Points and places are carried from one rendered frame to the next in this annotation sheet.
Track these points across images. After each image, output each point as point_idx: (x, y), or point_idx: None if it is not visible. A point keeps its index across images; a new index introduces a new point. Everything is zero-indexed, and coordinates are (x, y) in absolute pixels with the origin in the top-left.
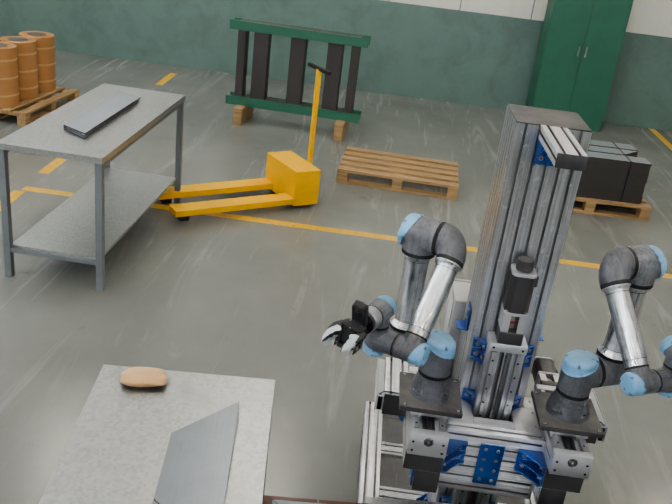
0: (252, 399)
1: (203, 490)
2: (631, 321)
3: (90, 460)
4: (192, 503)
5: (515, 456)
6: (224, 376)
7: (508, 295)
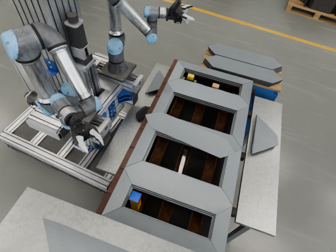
0: (40, 207)
1: None
2: (136, 12)
3: None
4: None
5: (117, 99)
6: (4, 220)
7: (77, 40)
